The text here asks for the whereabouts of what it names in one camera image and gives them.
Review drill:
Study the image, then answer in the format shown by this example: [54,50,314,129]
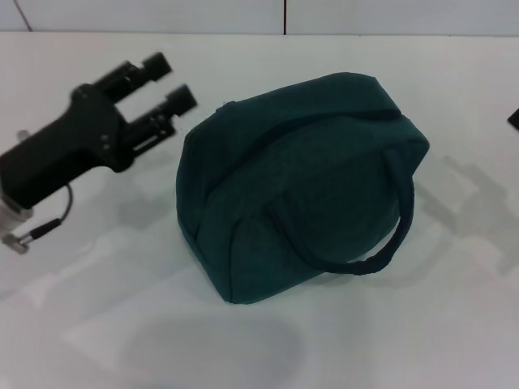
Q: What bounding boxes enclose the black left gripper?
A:
[0,51,199,207]

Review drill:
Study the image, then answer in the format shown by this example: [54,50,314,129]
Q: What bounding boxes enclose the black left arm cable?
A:
[2,184,74,255]

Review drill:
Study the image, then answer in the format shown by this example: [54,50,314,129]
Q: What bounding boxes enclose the teal fabric lunch bag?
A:
[174,71,431,305]

